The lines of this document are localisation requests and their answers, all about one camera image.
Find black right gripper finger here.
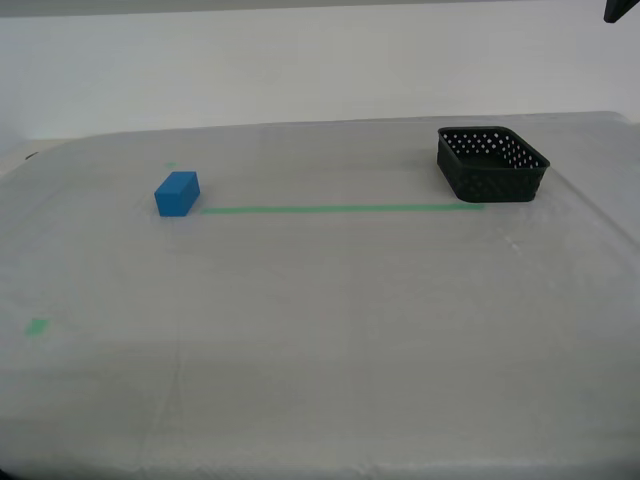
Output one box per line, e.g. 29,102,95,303
603,0,640,24

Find black perforated plastic basket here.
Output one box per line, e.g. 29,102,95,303
436,125,551,204

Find blue rectangular block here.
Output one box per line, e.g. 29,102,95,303
153,170,202,218

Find long green tape strip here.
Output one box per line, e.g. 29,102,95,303
199,202,486,215

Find white table cover sheet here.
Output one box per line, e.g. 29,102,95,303
0,110,640,480

